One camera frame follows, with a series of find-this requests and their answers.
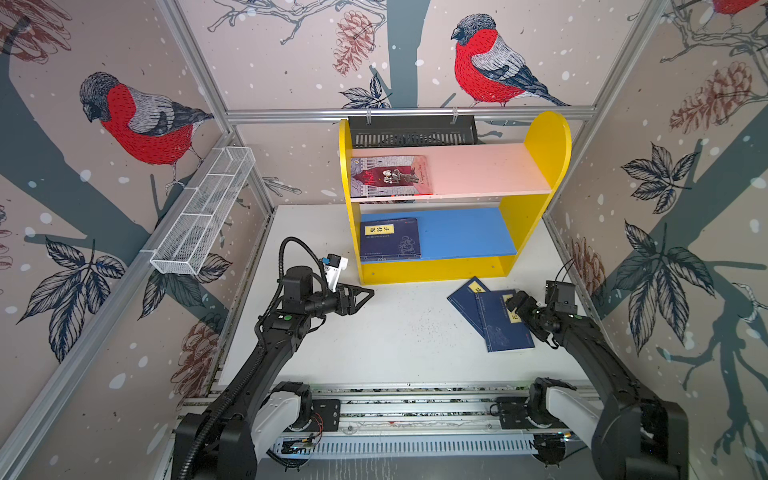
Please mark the aluminium top crossbar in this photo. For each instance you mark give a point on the aluminium top crossbar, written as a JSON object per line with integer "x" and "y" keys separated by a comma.
{"x": 515, "y": 113}

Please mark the white wire mesh basket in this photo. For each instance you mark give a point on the white wire mesh basket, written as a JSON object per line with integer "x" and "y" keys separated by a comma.
{"x": 189, "y": 241}

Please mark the red illustrated book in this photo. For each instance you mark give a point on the red illustrated book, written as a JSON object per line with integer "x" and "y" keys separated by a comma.
{"x": 389, "y": 176}

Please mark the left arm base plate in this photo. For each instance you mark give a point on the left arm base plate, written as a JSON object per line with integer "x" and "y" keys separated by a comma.
{"x": 325, "y": 417}

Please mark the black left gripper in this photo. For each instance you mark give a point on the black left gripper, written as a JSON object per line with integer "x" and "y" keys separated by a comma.
{"x": 350, "y": 307}

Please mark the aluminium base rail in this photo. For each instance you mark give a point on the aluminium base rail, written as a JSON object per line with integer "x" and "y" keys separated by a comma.
{"x": 414, "y": 421}

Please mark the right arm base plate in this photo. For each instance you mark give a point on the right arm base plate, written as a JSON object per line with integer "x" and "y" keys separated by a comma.
{"x": 512, "y": 413}

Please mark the yellow shelf with coloured boards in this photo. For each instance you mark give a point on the yellow shelf with coloured boards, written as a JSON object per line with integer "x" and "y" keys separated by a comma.
{"x": 485, "y": 204}

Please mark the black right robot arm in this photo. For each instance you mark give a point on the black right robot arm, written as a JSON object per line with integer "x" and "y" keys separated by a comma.
{"x": 633, "y": 433}

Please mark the navy book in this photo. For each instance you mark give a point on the navy book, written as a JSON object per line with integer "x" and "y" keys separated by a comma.
{"x": 502, "y": 329}
{"x": 390, "y": 240}
{"x": 468, "y": 301}

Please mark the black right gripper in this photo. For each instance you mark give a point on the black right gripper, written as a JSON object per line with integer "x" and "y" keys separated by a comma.
{"x": 523, "y": 307}

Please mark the black perforated tray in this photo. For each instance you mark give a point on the black perforated tray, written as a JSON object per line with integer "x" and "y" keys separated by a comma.
{"x": 413, "y": 131}

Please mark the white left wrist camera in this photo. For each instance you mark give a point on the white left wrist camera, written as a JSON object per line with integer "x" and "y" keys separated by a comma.
{"x": 333, "y": 265}

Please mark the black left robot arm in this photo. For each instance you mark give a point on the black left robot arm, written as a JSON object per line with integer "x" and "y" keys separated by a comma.
{"x": 237, "y": 430}

